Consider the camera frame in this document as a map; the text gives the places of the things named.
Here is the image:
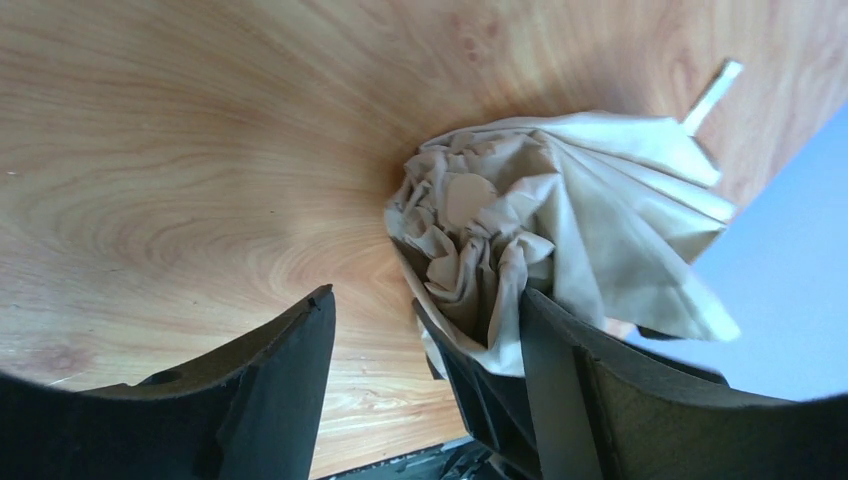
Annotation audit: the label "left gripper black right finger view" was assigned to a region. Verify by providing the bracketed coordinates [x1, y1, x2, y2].
[520, 289, 847, 479]

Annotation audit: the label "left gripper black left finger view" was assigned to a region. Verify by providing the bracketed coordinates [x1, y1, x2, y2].
[1, 285, 336, 479]

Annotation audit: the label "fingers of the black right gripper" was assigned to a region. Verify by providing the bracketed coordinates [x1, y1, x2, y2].
[412, 300, 540, 479]

